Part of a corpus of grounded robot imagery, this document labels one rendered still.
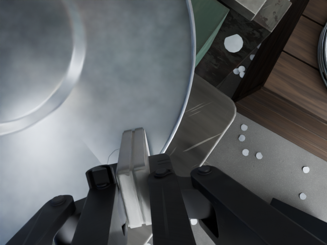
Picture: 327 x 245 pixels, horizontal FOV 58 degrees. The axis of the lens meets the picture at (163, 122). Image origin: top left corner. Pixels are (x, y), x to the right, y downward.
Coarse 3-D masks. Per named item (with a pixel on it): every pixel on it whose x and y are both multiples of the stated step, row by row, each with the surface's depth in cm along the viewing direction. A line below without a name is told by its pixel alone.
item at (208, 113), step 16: (192, 96) 21; (208, 96) 21; (224, 96) 21; (192, 112) 21; (208, 112) 21; (224, 112) 21; (192, 128) 21; (208, 128) 21; (224, 128) 21; (176, 144) 21; (192, 144) 21; (208, 144) 21; (176, 160) 21; (192, 160) 21; (144, 224) 21; (128, 240) 21; (144, 240) 21
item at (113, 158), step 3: (117, 150) 21; (114, 153) 21; (117, 153) 21; (111, 156) 21; (114, 156) 21; (117, 156) 21; (111, 159) 21; (114, 159) 21; (117, 159) 21; (108, 162) 21; (111, 162) 21; (114, 162) 21; (117, 162) 21
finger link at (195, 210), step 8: (152, 160) 16; (160, 160) 16; (168, 160) 16; (152, 168) 15; (160, 168) 15; (184, 176) 13; (184, 184) 13; (184, 192) 12; (192, 192) 12; (184, 200) 12; (192, 200) 12; (200, 200) 12; (208, 200) 12; (192, 208) 12; (200, 208) 12; (208, 208) 12; (192, 216) 13; (200, 216) 12; (208, 216) 12
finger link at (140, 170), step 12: (144, 132) 19; (144, 144) 17; (132, 156) 15; (144, 156) 15; (132, 168) 14; (144, 168) 13; (144, 180) 13; (144, 192) 14; (144, 204) 14; (144, 216) 14
